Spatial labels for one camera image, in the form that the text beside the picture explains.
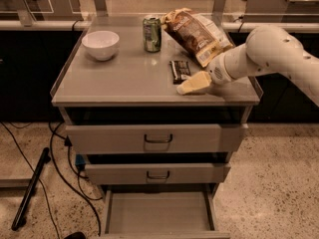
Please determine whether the middle drawer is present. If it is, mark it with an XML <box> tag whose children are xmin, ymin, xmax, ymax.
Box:
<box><xmin>86</xmin><ymin>163</ymin><xmax>230</xmax><ymax>185</ymax></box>

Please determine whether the grey drawer cabinet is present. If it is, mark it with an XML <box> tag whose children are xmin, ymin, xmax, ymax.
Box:
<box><xmin>50</xmin><ymin>14</ymin><xmax>265</xmax><ymax>239</ymax></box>

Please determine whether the dark rxbar chocolate bar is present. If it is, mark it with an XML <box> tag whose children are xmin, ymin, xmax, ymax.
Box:
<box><xmin>169</xmin><ymin>61</ymin><xmax>191</xmax><ymax>85</ymax></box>

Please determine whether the bottom drawer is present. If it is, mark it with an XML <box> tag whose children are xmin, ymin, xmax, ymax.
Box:
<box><xmin>93</xmin><ymin>184</ymin><xmax>230</xmax><ymax>239</ymax></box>

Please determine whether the white bowl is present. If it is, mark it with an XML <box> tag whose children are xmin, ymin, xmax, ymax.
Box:
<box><xmin>82</xmin><ymin>31</ymin><xmax>120</xmax><ymax>61</ymax></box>

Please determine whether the black bar on floor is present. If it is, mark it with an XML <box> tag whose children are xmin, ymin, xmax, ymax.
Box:
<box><xmin>11</xmin><ymin>147</ymin><xmax>50</xmax><ymax>231</ymax></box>

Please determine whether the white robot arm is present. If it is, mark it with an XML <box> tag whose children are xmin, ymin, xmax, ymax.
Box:
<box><xmin>176</xmin><ymin>25</ymin><xmax>319</xmax><ymax>106</ymax></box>

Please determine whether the white counter rail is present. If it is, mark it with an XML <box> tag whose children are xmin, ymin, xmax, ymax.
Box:
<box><xmin>0</xmin><ymin>21</ymin><xmax>91</xmax><ymax>31</ymax></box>

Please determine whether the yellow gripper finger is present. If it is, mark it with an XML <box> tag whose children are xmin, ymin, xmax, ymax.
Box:
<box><xmin>176</xmin><ymin>71</ymin><xmax>211</xmax><ymax>95</ymax></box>

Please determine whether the black floor cable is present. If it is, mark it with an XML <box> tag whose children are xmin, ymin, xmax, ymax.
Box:
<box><xmin>49</xmin><ymin>121</ymin><xmax>103</xmax><ymax>236</ymax></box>

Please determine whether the top drawer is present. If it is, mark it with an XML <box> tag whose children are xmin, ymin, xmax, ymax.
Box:
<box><xmin>66</xmin><ymin>123</ymin><xmax>247</xmax><ymax>154</ymax></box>

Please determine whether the brown chip bag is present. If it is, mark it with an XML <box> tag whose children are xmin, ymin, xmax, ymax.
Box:
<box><xmin>160</xmin><ymin>8</ymin><xmax>233</xmax><ymax>67</ymax></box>

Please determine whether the green soda can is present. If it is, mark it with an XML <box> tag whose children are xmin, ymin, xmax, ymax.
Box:
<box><xmin>143</xmin><ymin>15</ymin><xmax>161</xmax><ymax>53</ymax></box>

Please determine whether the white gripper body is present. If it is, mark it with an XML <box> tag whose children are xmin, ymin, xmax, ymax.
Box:
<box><xmin>206</xmin><ymin>54</ymin><xmax>232</xmax><ymax>85</ymax></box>

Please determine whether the drawer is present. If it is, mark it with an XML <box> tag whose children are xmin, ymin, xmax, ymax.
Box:
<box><xmin>93</xmin><ymin>184</ymin><xmax>230</xmax><ymax>239</ymax></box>
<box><xmin>66</xmin><ymin>123</ymin><xmax>247</xmax><ymax>154</ymax></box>
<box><xmin>86</xmin><ymin>163</ymin><xmax>230</xmax><ymax>185</ymax></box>

